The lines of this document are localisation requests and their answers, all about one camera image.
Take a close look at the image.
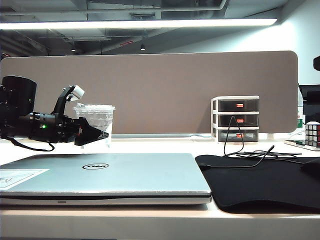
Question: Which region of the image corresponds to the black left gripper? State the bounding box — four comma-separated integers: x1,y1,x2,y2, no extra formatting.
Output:
54,114,110,147

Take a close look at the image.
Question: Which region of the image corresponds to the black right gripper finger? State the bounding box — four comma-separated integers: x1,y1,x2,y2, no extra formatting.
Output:
300,159,320,179

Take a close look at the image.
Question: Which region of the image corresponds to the clear plastic coffee cup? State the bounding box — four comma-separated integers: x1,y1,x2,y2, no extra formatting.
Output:
73,103,116,148

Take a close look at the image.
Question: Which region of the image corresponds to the silver dell laptop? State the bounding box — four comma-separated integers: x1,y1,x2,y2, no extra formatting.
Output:
0,152,213,206

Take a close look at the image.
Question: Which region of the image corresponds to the white laptop sticker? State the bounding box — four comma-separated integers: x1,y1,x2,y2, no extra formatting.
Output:
0,169,50,190

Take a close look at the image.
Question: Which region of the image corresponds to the rubik's cube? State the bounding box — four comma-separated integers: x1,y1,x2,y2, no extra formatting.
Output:
304,121,320,149

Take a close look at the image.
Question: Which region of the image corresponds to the green label water bottle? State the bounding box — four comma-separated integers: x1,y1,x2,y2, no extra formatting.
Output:
297,86,305,131

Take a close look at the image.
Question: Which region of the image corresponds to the black background furniture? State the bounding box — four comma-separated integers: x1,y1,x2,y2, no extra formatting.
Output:
298,84,320,125

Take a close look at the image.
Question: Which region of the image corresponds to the black fabric desk mat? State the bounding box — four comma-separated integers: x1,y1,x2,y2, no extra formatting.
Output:
194,154,320,215

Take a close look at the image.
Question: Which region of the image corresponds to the brown fabric desk divider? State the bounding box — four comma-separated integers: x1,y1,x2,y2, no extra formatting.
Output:
0,50,299,135

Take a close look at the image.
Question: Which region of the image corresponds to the three-drawer desk organizer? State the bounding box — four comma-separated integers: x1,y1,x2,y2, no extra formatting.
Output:
211,95,260,143

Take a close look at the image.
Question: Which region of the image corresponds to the long ceiling light strip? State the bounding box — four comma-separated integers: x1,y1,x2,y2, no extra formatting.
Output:
0,18,278,30

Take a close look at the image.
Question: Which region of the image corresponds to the white charging cable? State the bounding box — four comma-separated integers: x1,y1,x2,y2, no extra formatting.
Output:
290,129,306,141

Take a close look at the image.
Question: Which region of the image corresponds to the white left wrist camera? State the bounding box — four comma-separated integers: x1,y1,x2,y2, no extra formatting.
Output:
52,84,85,118

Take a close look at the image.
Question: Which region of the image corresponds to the thin black usb cable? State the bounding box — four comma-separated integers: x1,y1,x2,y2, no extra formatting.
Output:
224,115,302,168

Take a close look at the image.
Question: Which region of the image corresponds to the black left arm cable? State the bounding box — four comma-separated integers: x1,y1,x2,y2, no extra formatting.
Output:
9,136,55,152

